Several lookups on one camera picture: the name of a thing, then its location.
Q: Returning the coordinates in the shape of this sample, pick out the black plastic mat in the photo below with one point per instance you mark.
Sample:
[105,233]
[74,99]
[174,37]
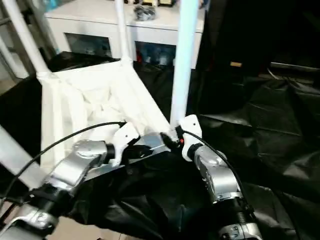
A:
[270,130]

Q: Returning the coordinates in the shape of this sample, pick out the grey curtain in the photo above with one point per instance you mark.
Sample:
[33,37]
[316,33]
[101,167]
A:
[45,25]

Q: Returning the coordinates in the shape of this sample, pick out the white cabinet with glass doors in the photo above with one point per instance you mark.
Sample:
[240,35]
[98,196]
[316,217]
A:
[90,20]

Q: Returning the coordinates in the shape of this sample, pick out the small yellow label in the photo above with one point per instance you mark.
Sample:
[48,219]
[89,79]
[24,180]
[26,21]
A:
[236,64]

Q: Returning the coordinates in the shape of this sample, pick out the grey bundle on cabinet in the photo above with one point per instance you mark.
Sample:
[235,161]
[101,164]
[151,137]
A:
[145,13]

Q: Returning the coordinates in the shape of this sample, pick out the black flat device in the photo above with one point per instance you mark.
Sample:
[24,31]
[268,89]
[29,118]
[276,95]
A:
[295,67]

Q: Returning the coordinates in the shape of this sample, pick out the black tall cabinet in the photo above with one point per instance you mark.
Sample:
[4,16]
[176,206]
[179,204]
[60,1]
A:
[260,27]

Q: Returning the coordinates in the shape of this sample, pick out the white plastic table top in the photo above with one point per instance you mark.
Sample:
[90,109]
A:
[90,95]

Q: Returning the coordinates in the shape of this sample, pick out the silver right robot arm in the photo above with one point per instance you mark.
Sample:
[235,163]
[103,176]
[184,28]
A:
[215,175]

